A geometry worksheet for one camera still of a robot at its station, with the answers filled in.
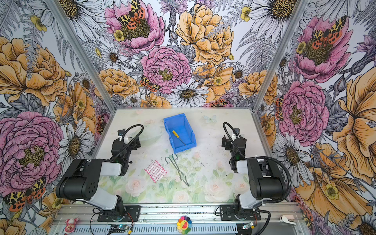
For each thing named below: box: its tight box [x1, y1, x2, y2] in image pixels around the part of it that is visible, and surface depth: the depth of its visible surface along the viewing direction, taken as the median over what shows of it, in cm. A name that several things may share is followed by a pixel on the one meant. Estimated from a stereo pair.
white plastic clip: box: [279, 214, 297, 226], surface depth 73 cm
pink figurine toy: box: [64, 217, 79, 235], surface depth 70 cm
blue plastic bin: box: [163, 113, 197, 154], surface depth 104 cm
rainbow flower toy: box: [176, 215, 192, 235], surface depth 72 cm
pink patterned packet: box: [143, 159, 168, 184], surface depth 91 cm
